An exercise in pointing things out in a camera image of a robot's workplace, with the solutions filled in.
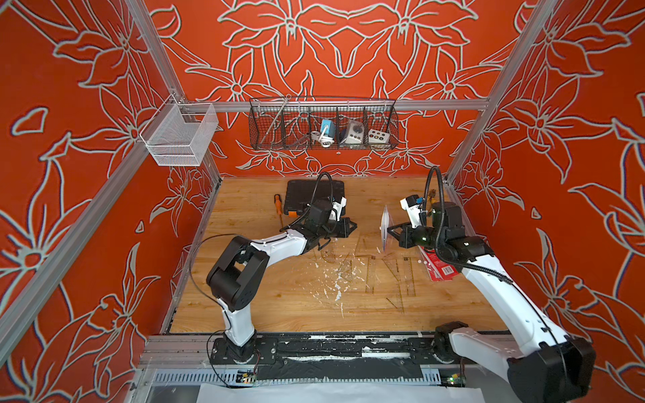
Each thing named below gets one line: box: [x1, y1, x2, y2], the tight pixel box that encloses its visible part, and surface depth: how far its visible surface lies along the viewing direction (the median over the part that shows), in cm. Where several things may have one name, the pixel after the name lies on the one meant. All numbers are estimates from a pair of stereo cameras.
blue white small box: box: [319, 119, 336, 139], surface depth 85 cm
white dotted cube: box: [367, 129, 390, 144], surface depth 96 cm
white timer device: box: [340, 120, 365, 145], surface depth 93 cm
